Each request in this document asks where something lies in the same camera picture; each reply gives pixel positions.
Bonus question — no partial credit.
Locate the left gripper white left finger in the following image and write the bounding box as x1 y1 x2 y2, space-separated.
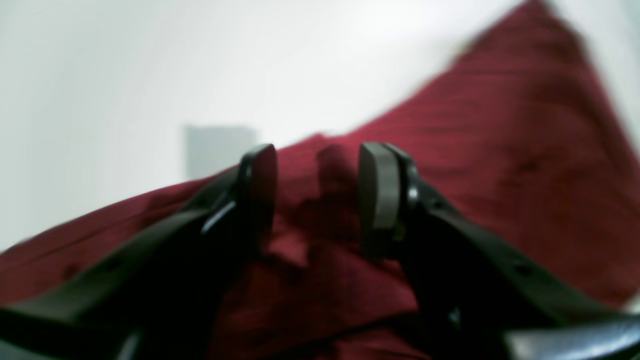
1 144 278 360

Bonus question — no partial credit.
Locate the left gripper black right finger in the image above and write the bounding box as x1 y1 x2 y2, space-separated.
358 142 640 360

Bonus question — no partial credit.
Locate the dark red long-sleeve shirt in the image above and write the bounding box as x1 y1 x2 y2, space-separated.
1 0 639 360

